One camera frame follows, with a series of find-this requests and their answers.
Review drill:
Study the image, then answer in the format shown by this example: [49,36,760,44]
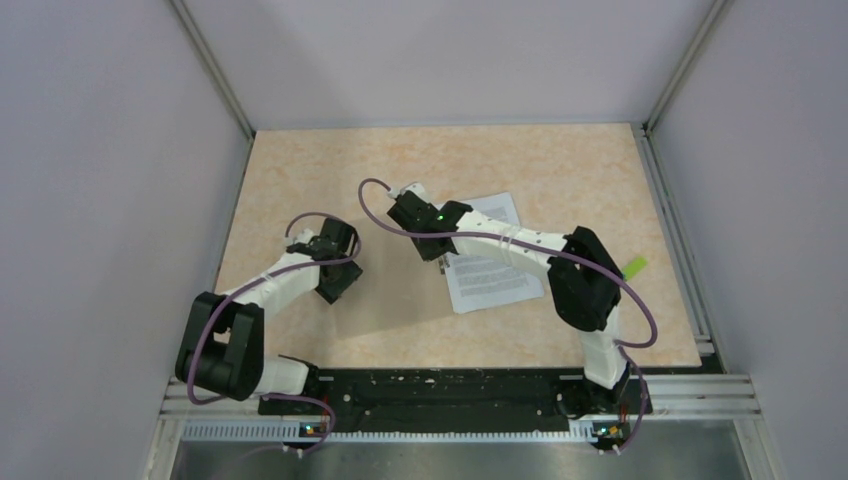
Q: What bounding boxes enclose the aluminium frame rail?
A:
[646,374,762,421]

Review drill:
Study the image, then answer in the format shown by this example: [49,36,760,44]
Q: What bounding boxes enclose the white slotted cable duct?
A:
[181,420,597,444]

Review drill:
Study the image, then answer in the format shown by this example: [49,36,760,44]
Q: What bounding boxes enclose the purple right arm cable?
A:
[358,178,659,455]

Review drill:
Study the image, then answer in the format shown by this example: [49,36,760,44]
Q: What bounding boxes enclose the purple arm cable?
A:
[358,178,659,455]
[186,211,363,458]

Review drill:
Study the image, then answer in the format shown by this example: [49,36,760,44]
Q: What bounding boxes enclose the light green block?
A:
[621,256,648,281]

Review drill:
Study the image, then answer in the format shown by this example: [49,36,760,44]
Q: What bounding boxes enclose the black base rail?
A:
[258,368,653,433]

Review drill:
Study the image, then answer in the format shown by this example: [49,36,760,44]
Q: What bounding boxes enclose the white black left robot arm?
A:
[175,216,362,414]

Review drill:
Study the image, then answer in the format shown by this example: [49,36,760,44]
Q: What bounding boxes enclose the printed white paper sheets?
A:
[442,192,546,316]

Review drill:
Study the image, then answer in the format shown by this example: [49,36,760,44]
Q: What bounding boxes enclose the metal folder clip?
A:
[437,256,449,275]

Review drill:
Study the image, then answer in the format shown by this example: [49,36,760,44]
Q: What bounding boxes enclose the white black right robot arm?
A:
[388,189,627,412]

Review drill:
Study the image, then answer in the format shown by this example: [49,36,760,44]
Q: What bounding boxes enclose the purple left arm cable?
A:
[186,211,363,458]

